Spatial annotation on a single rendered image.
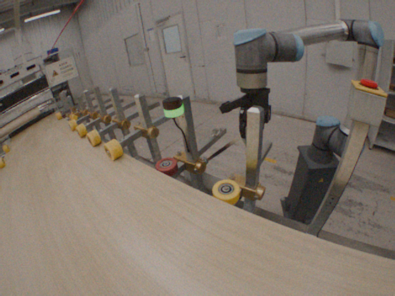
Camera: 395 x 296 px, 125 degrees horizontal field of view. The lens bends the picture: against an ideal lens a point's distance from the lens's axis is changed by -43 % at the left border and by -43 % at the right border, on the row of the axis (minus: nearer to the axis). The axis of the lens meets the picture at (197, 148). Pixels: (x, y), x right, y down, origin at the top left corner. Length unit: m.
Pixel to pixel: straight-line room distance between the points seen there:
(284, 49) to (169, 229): 0.56
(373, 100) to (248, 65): 0.31
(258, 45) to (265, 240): 0.47
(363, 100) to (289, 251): 0.35
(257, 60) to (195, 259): 0.50
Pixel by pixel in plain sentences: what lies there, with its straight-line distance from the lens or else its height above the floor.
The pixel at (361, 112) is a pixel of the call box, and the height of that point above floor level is 1.17.
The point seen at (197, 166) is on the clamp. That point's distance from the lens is 0.68.
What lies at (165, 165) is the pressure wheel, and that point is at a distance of 0.65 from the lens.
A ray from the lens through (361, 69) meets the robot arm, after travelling 0.97.
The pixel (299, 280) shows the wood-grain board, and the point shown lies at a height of 0.90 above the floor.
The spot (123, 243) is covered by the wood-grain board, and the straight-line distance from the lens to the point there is 0.49.
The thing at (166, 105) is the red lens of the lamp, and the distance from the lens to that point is 0.54.
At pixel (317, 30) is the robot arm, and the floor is 1.35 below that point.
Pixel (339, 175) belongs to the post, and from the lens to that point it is 0.49.
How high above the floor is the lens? 1.28
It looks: 33 degrees down
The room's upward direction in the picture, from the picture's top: 9 degrees counter-clockwise
